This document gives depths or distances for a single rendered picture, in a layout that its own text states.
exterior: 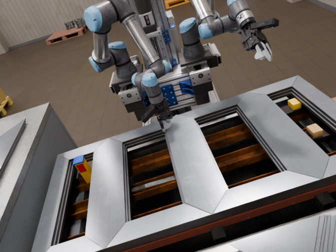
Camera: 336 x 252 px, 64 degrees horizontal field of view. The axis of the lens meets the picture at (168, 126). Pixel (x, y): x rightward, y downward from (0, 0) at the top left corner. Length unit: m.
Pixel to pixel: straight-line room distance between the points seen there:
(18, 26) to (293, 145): 9.73
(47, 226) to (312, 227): 1.11
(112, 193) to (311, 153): 0.91
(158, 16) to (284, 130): 1.13
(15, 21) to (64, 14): 1.59
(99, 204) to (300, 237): 0.84
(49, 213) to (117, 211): 0.36
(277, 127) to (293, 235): 0.53
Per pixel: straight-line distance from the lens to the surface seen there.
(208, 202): 1.15
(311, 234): 1.15
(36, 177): 1.60
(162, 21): 2.01
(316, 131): 1.48
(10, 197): 1.40
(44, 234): 1.40
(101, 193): 1.38
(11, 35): 10.59
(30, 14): 10.11
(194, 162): 1.31
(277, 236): 1.13
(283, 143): 1.34
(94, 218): 1.30
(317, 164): 1.26
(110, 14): 1.50
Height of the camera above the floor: 1.78
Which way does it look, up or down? 35 degrees down
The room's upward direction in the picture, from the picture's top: 19 degrees counter-clockwise
